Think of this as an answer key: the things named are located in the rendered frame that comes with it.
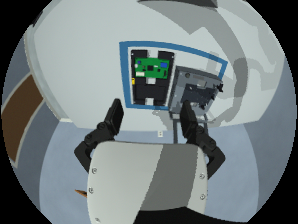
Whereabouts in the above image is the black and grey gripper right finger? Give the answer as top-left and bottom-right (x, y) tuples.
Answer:
(179, 101), (226, 180)

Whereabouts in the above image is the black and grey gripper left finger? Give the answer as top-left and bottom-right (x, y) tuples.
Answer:
(74, 98), (124, 173)

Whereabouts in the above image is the green circuit board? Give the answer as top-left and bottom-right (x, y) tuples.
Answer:
(135, 57), (169, 79)

